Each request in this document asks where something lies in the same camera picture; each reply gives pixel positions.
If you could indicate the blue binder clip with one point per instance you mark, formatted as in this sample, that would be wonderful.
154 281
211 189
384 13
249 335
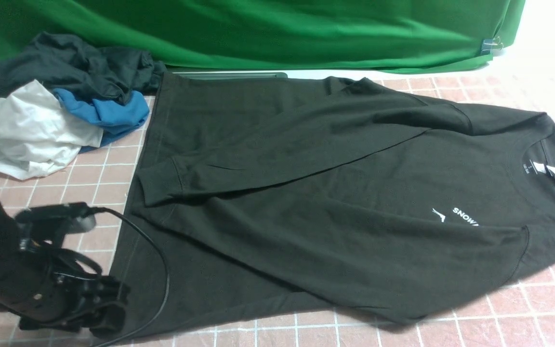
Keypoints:
490 45

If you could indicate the dark gray long-sleeved shirt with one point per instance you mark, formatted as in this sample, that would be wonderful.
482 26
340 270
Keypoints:
274 195

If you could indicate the white crumpled garment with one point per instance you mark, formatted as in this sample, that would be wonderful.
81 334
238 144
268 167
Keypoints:
37 135

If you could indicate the dark gray crumpled garment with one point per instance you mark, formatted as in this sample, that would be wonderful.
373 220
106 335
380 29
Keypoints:
64 61

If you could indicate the green backdrop cloth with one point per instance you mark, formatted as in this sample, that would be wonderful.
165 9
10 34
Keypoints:
395 36

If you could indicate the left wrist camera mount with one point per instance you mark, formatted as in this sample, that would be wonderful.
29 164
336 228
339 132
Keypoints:
53 222

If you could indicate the pink checkered tablecloth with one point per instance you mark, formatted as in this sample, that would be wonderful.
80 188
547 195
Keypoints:
520 315

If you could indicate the blue crumpled garment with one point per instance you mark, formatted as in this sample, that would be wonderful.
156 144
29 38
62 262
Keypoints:
115 120

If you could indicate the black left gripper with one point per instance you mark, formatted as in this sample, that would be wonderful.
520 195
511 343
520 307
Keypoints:
55 288

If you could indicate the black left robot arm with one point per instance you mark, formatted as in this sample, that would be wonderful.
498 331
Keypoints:
51 287

